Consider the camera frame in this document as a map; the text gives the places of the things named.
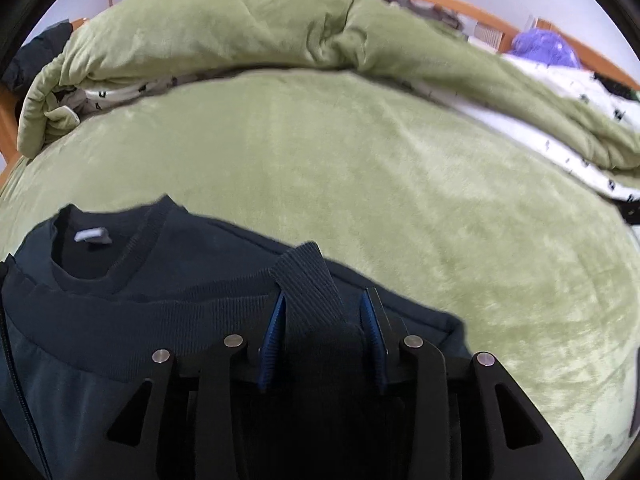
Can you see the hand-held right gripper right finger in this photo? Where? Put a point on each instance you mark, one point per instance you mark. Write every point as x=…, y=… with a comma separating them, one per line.
x=374, y=335

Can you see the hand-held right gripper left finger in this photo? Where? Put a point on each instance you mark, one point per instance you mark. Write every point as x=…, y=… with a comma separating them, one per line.
x=272, y=340

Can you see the black sweatshirt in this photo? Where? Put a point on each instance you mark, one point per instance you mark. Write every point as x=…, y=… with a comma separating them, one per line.
x=150, y=320

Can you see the grey clothes pile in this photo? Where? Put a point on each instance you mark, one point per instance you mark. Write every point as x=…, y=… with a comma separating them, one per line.
x=425, y=10

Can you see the green fleece bed sheet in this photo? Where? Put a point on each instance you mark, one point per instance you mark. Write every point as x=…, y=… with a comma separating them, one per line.
x=400, y=185

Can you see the green folded duvet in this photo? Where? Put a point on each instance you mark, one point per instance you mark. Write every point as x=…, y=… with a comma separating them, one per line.
x=250, y=25

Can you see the white radiator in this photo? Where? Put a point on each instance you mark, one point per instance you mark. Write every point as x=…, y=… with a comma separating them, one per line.
x=487, y=37

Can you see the purple plush toy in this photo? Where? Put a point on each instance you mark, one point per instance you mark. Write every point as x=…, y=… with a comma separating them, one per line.
x=545, y=47

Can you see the black jacket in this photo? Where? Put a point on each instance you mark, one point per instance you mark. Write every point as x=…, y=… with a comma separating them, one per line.
x=40, y=55

